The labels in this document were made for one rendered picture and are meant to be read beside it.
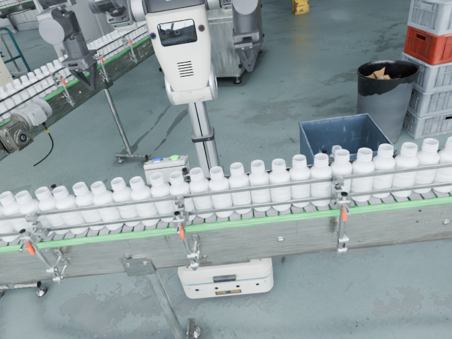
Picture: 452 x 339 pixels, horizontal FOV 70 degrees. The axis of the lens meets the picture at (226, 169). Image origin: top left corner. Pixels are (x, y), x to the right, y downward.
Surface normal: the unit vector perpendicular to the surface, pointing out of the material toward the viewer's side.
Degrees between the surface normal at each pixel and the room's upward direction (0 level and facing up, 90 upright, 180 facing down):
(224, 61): 89
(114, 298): 0
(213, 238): 90
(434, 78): 90
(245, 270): 31
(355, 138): 90
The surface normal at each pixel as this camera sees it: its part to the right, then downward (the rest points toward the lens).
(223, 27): -0.30, 0.59
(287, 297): -0.15, -0.80
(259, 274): 0.00, 0.58
